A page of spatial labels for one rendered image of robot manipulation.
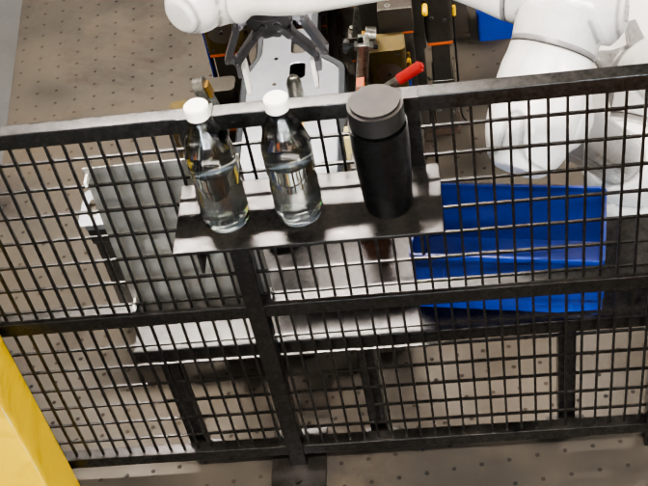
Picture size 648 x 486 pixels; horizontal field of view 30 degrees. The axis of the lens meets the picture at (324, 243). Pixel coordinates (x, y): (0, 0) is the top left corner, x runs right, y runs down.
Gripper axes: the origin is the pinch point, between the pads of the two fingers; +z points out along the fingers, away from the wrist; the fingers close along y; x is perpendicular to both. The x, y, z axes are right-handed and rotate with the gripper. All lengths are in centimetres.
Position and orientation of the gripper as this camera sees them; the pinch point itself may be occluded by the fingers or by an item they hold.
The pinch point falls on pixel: (283, 81)
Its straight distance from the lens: 231.2
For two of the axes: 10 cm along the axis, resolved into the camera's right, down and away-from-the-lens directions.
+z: 1.4, 6.8, 7.2
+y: 9.9, -0.8, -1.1
